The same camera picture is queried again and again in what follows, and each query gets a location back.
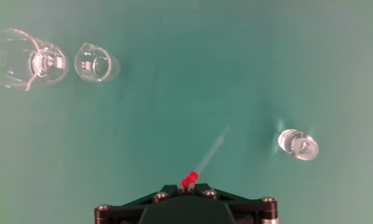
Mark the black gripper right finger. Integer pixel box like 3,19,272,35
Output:
188,183,278,224

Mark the small glass beaker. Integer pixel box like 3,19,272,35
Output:
73,42,121,83

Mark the small clear glass bottle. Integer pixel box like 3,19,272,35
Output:
277,128,320,161

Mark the large glass beaker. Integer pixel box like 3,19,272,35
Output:
0,28,70,91

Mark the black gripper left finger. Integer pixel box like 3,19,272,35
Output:
94,183,186,224

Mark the glass dropper with red bulb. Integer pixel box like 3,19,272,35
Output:
180,125,231,193

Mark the green table mat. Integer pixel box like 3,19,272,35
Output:
0,0,373,224

